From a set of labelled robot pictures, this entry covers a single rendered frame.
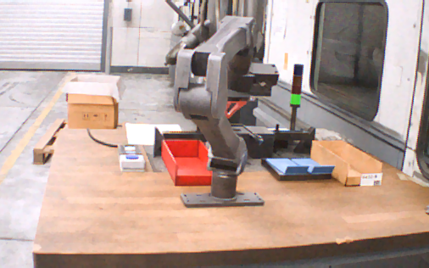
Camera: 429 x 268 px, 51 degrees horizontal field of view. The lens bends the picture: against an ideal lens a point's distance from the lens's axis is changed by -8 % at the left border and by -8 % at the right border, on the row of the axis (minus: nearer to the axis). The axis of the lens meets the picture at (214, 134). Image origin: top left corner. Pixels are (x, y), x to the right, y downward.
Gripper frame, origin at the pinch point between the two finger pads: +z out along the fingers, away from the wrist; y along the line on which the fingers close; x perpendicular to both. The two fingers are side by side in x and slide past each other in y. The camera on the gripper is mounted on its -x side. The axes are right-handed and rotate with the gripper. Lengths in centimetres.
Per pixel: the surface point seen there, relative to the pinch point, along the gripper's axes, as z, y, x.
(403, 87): 9, 24, -76
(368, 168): 15, -9, -47
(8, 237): 170, 76, 85
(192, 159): 27.2, 8.3, 3.5
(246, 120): 224, 238, -118
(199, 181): 15.3, -11.0, 6.5
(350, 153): 20, 2, -47
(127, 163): 20.2, 0.5, 24.4
